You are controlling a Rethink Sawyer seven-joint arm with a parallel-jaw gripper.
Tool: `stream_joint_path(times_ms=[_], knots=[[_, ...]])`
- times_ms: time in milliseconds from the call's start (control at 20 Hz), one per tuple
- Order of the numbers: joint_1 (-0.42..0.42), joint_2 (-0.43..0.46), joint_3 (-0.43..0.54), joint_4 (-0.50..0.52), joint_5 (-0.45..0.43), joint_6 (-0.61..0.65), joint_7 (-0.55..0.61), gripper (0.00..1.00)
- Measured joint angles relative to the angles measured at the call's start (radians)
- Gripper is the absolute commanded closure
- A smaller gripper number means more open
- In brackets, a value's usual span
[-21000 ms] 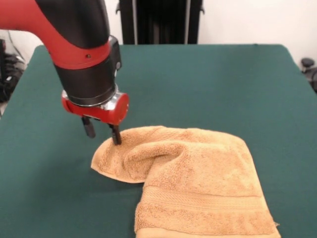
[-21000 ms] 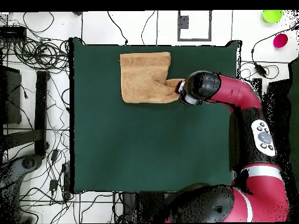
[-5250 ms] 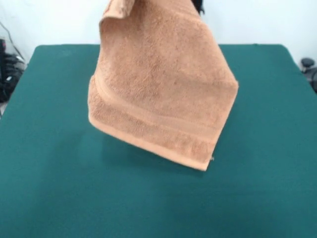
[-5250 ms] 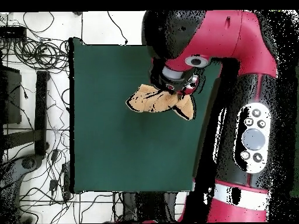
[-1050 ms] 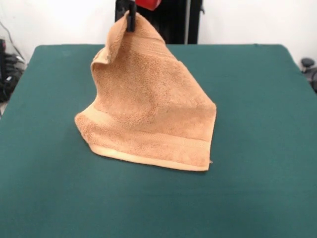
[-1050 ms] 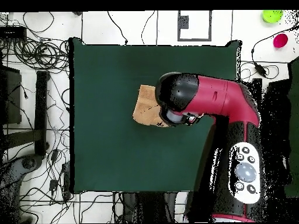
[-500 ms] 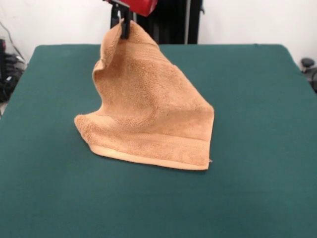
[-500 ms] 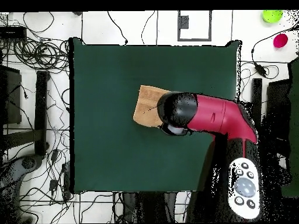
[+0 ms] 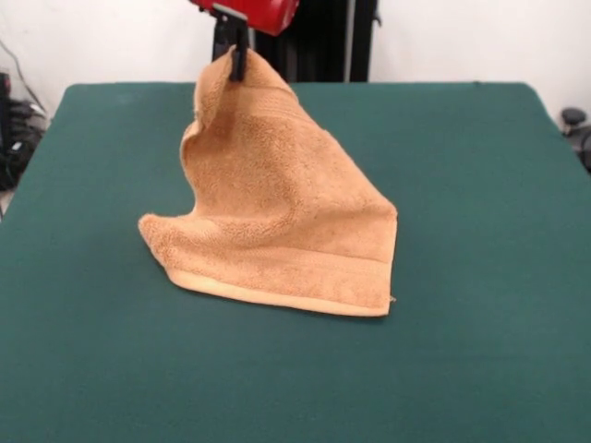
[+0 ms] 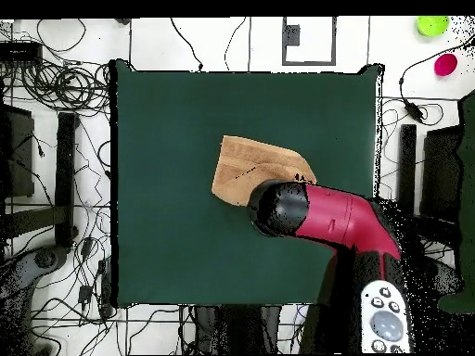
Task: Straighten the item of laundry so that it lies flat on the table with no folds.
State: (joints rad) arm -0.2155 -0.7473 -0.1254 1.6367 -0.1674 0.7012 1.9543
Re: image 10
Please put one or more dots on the tan terry towel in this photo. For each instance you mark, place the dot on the tan terry towel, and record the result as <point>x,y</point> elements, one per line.
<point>241,167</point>

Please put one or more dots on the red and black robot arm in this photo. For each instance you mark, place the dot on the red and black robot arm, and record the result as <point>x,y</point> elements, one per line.
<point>334,218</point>

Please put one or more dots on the dark green table cloth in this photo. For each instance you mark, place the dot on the dark green table cloth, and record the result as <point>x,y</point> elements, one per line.
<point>167,241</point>

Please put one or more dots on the black stand bar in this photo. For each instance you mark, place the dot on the black stand bar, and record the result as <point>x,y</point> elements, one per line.
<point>407,167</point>
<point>66,178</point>

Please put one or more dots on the grey round base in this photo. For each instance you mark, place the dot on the grey round base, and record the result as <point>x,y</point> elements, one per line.
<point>44,259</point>
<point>443,276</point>

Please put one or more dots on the spare dark green cloth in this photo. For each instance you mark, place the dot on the spare dark green cloth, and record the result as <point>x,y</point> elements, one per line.
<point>468,185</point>

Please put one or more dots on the pink bowl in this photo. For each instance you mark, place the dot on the pink bowl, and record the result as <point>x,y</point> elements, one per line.
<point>445,65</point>

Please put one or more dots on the lime green bowl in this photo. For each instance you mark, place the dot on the lime green bowl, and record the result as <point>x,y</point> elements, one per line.
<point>432,25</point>

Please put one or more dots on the black box device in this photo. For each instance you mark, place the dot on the black box device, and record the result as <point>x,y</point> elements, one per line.
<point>20,52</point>

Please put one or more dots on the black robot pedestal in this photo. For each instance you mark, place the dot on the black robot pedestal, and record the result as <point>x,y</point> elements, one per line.
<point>237,330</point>

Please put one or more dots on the grey rectangular floor frame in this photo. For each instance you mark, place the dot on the grey rectangular floor frame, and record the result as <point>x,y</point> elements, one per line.
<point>283,44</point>

